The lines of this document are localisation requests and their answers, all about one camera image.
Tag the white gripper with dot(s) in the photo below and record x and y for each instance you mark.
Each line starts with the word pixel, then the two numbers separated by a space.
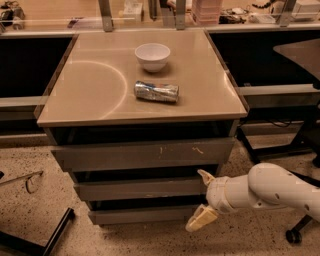
pixel 216 194

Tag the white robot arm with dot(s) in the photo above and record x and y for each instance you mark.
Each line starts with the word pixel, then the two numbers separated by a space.
pixel 265 186

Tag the grey top drawer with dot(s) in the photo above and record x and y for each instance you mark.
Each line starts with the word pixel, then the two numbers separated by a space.
pixel 141 155

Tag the grey drawer cabinet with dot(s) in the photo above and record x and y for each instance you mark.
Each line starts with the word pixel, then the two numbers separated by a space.
pixel 93 102

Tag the crushed silver can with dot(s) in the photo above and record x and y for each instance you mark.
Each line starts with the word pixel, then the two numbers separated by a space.
pixel 156 92

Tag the white bowl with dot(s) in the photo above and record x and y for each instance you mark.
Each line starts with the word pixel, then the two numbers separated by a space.
pixel 152 57

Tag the thin metal rod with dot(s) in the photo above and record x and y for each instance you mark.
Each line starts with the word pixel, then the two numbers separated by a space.
pixel 27 179

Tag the pink stacked trays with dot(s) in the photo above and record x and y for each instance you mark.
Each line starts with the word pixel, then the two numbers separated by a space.
pixel 206 12

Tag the black stand leg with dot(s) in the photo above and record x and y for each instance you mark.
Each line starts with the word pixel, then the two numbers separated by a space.
pixel 14 245

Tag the black table frame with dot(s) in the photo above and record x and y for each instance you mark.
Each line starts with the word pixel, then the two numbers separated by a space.
pixel 295 147

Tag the metal railing post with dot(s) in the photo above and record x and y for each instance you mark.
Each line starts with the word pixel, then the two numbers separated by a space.
pixel 180 14
pixel 105 11
pixel 284 17

